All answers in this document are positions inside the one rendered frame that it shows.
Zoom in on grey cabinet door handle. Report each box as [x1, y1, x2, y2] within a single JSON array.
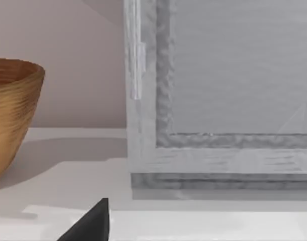
[[129, 0, 146, 100]]

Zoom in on grey cabinet door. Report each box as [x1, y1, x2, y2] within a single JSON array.
[[123, 0, 307, 174]]

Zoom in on grey wooden cabinet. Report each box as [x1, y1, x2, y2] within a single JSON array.
[[123, 0, 307, 200]]

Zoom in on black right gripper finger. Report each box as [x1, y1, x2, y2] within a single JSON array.
[[56, 197, 111, 241]]

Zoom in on brown woven basket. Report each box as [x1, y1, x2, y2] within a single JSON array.
[[0, 58, 46, 180]]

